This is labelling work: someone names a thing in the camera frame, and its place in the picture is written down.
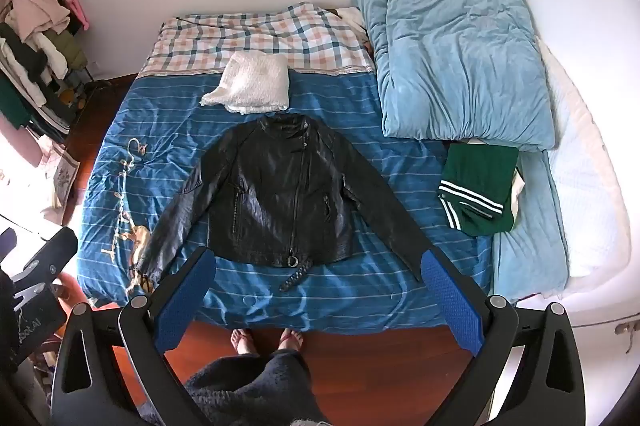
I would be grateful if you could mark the light blue bed sheet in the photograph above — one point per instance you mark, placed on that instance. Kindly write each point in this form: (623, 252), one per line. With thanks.
(530, 246)

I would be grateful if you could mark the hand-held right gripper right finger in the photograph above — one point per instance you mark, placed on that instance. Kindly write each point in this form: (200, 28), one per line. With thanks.
(452, 301)

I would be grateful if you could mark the green pants with white stripes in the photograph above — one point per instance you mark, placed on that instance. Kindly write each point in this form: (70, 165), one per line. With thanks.
(480, 176)

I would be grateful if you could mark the person's foot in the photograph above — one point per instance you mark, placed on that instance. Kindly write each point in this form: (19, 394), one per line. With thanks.
(243, 342)
(291, 340)

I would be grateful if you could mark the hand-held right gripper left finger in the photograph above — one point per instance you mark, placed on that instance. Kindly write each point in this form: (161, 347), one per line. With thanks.
(185, 301)

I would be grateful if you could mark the pink hanger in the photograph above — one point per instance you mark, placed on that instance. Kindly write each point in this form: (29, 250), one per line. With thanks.
(80, 14)

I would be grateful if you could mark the plaid blanket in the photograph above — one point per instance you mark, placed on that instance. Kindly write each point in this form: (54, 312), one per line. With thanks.
(280, 31)

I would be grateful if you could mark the person's left hand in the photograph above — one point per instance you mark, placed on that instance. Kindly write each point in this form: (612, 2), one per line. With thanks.
(62, 288)

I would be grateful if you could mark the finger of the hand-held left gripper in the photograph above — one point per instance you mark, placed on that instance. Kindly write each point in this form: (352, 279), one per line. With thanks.
(57, 251)

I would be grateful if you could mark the floral printed cloth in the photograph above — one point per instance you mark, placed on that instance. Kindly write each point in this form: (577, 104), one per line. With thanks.
(62, 176)

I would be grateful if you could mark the cluttered clothes rack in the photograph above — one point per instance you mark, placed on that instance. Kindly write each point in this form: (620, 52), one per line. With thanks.
(35, 36)

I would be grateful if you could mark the dark fuzzy garment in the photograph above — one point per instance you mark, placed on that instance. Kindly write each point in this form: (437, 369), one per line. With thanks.
(260, 386)

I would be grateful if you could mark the blue striped bed cover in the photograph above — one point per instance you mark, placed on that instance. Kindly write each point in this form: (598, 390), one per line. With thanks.
(165, 116)

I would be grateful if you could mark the white pillow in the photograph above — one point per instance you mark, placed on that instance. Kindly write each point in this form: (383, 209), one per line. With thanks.
(585, 206)

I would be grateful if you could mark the black leather jacket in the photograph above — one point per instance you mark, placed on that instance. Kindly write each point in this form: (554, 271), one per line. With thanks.
(280, 196)

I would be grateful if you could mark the person's right foot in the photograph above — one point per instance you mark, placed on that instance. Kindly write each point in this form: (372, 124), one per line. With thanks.
(291, 340)

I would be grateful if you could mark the person's left foot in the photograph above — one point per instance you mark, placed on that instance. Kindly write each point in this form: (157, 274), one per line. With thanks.
(243, 342)

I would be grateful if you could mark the white fur collar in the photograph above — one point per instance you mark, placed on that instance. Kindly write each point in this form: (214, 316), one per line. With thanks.
(255, 81)

